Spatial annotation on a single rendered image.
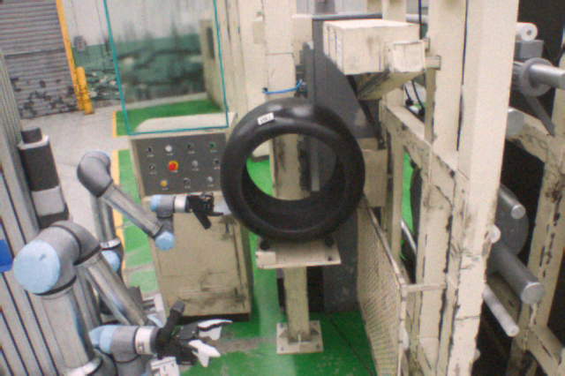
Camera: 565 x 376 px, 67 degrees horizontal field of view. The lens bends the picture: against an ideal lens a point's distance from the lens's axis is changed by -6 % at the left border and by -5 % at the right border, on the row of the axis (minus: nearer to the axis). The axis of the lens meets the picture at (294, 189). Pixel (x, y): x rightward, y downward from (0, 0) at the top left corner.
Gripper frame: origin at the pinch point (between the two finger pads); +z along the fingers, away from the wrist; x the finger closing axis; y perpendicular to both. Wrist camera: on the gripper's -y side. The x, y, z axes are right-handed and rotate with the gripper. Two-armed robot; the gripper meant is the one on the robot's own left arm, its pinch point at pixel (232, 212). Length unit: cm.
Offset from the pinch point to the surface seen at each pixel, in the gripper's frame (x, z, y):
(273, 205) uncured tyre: 15.9, 17.8, -3.1
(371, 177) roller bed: 21, 64, 11
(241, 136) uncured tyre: -10.0, 3.7, 37.0
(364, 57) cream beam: -34, 43, 72
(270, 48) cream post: 28, 13, 67
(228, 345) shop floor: 32, -4, -105
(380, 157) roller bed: 21, 67, 22
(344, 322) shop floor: 46, 67, -95
